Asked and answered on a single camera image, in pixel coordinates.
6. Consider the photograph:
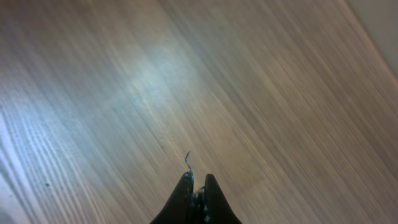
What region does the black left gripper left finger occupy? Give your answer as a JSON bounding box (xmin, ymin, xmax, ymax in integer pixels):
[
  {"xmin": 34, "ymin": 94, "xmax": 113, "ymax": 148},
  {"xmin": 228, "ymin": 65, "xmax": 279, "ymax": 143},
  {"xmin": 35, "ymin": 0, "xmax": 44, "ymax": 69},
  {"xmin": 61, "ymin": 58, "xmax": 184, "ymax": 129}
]
[{"xmin": 150, "ymin": 172, "xmax": 193, "ymax": 224}]

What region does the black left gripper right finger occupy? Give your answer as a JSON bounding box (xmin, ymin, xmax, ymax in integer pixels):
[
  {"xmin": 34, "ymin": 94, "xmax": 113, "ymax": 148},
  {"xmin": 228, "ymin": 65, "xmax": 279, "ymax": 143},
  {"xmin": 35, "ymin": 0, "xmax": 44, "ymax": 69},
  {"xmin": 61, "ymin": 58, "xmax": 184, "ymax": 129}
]
[{"xmin": 204, "ymin": 174, "xmax": 242, "ymax": 224}]

